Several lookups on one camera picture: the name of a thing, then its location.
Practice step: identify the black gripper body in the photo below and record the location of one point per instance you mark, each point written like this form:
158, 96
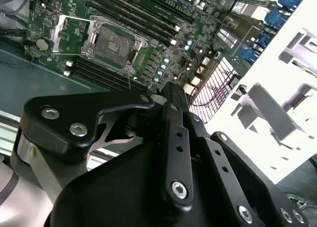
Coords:
119, 187

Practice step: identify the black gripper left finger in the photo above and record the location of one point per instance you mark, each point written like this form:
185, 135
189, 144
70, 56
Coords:
74, 105

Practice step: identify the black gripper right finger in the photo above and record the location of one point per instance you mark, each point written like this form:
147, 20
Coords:
232, 187

